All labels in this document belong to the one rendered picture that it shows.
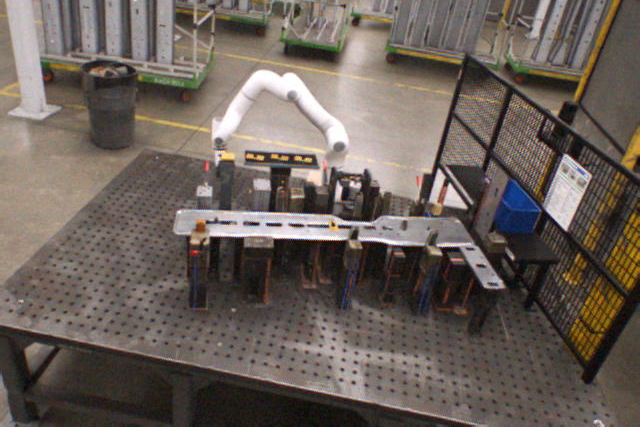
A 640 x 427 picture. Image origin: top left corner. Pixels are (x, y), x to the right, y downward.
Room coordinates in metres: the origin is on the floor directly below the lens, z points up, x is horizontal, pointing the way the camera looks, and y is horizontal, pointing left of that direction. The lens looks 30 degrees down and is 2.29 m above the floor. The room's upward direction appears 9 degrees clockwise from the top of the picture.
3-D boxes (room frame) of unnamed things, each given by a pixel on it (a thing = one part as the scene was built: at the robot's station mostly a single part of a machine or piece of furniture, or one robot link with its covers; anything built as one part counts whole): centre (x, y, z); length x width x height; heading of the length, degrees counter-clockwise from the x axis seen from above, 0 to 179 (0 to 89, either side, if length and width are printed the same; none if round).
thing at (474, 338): (1.70, -0.80, 0.84); 0.11 x 0.06 x 0.29; 12
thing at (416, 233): (1.93, -0.10, 1.00); 1.38 x 0.22 x 0.02; 102
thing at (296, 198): (2.07, 0.08, 0.89); 0.13 x 0.11 x 0.38; 12
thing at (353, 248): (1.79, -0.21, 0.87); 0.12 x 0.09 x 0.35; 12
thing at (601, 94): (3.83, -2.14, 1.00); 1.34 x 0.14 x 2.00; 176
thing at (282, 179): (2.23, 0.18, 0.92); 0.10 x 0.08 x 0.45; 102
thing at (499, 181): (2.09, -0.83, 1.17); 0.12 x 0.01 x 0.34; 12
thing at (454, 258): (1.87, -0.68, 0.84); 0.11 x 0.10 x 0.28; 12
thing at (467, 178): (2.33, -0.95, 1.02); 0.90 x 0.22 x 0.03; 12
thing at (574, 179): (2.06, -1.13, 1.30); 0.23 x 0.02 x 0.31; 12
